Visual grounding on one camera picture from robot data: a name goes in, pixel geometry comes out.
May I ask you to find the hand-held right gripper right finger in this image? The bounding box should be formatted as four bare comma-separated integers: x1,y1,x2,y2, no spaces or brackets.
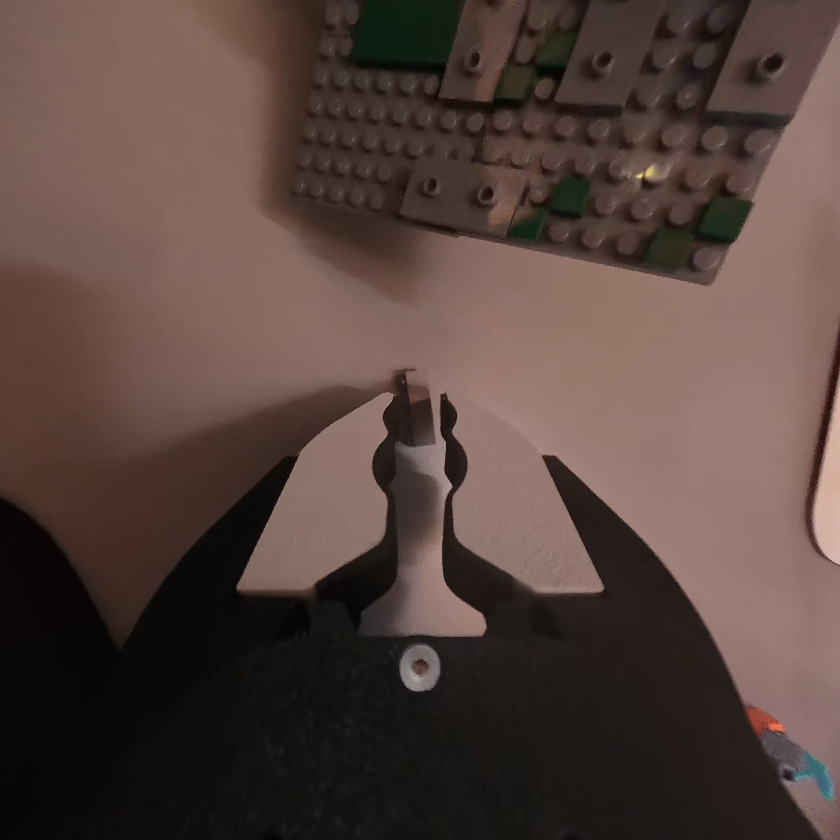
441,392,606,596

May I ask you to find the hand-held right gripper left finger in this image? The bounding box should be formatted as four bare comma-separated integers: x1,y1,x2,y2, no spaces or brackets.
235,390,398,601

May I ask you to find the small dark grey brick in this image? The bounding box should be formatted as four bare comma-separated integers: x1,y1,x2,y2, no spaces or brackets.
392,367,437,448

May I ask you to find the grey studded brick baseplate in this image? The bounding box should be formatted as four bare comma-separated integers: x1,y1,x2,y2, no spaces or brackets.
289,0,821,286

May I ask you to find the small orange brick figure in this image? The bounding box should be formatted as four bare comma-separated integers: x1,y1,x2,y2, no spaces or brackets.
745,705,837,802

